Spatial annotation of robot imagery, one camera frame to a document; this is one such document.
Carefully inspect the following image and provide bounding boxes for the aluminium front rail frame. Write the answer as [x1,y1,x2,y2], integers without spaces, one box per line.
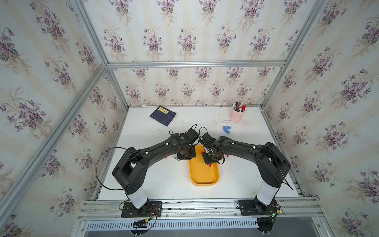
[71,197,334,237]

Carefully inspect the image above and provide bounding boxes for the red pens in cup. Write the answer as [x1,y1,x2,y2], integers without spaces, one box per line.
[233,99,247,113]

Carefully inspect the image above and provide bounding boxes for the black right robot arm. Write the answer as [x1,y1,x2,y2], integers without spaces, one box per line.
[199,132,292,207]

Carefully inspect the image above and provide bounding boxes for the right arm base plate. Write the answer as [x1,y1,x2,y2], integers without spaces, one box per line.
[236,199,281,217]

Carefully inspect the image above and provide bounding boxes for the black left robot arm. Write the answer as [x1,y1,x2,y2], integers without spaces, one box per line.
[112,124,199,210]

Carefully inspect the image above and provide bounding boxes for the yellow plastic storage tray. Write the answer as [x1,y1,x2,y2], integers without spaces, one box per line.
[189,145,220,186]

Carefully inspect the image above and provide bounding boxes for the dark blue notebook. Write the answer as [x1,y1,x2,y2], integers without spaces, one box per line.
[150,106,176,126]

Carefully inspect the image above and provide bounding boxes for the pink pen cup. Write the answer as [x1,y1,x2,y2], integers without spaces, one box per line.
[230,109,244,123]

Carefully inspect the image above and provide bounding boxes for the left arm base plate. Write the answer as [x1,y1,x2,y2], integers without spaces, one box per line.
[121,200,163,218]

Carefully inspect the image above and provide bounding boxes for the blue plastic clip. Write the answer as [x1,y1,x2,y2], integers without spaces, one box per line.
[223,125,232,134]

